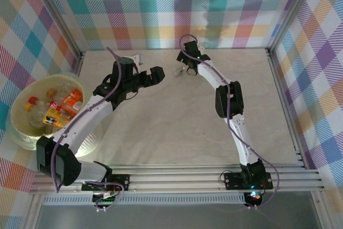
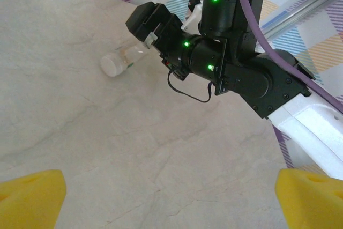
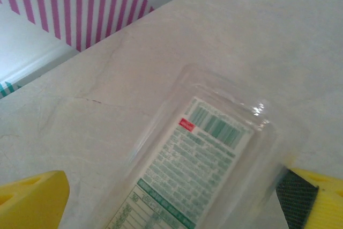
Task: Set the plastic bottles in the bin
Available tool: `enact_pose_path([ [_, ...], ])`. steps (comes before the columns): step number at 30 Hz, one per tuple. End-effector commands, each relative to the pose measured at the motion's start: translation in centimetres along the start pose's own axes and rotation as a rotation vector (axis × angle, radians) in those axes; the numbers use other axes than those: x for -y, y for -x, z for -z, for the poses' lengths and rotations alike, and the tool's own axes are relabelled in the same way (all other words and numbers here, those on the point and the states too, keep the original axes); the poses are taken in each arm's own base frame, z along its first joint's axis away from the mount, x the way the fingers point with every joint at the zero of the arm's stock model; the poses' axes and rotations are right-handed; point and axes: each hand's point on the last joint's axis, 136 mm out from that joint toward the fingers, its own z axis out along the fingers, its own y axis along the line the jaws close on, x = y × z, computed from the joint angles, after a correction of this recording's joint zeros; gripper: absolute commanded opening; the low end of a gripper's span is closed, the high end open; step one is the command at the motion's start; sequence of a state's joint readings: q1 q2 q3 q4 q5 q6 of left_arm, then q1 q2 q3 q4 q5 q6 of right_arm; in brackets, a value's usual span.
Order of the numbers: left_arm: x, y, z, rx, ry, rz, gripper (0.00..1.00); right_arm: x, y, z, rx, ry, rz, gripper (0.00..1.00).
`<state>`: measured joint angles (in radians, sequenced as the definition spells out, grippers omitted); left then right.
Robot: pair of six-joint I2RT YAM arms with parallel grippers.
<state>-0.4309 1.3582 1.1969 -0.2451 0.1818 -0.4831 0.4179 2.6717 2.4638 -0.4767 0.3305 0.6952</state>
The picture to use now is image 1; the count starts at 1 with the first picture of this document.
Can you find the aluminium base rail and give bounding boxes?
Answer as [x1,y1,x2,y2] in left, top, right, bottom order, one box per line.
[28,163,325,195]

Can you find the clear bottle plain orange label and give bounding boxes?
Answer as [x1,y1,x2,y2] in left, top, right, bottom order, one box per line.
[61,90,84,114]

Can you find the grey slotted cable duct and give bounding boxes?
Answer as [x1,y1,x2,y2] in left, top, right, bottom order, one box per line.
[42,195,247,206]

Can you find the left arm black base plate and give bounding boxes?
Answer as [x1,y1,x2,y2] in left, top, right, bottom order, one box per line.
[81,174,131,193]

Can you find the pale yellow plastic bin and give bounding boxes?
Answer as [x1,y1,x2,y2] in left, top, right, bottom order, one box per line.
[4,72,106,158]

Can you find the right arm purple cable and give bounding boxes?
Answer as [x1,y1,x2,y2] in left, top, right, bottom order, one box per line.
[178,34,281,210]

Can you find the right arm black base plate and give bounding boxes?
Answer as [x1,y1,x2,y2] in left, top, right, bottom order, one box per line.
[223,171,274,191]

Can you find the aluminium frame post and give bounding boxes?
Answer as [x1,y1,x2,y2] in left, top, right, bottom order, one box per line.
[267,0,321,56]
[31,0,84,62]

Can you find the aluminium side rail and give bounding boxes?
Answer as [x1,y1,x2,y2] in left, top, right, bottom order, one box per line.
[266,49,309,169]
[71,51,86,76]

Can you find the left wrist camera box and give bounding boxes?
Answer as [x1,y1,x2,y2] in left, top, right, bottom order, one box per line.
[132,53,144,73]

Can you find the clear bottle green-white label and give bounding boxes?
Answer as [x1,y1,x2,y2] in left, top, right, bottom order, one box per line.
[172,65,186,77]

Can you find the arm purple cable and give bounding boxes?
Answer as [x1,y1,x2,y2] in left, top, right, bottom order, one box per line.
[178,34,281,210]
[52,46,140,211]

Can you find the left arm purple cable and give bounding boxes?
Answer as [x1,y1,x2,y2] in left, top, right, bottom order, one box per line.
[52,46,140,211]

